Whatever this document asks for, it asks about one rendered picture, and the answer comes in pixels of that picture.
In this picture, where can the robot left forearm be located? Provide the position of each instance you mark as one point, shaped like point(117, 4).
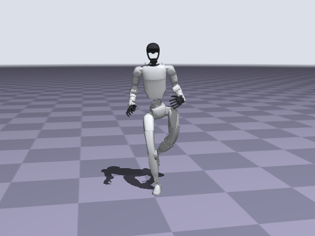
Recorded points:
point(180, 93)

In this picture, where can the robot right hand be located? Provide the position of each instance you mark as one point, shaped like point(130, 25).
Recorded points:
point(131, 109)

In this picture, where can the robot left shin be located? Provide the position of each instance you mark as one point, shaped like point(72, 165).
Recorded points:
point(163, 148)

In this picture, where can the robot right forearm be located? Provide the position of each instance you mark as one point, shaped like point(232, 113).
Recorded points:
point(132, 98)

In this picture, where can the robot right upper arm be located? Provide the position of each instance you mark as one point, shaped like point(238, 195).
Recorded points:
point(135, 79)

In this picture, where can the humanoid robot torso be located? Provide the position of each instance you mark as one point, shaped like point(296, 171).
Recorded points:
point(154, 81)

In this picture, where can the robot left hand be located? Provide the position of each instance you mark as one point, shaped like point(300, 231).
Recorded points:
point(179, 101)

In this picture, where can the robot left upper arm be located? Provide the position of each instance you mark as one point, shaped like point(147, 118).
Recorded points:
point(173, 77)

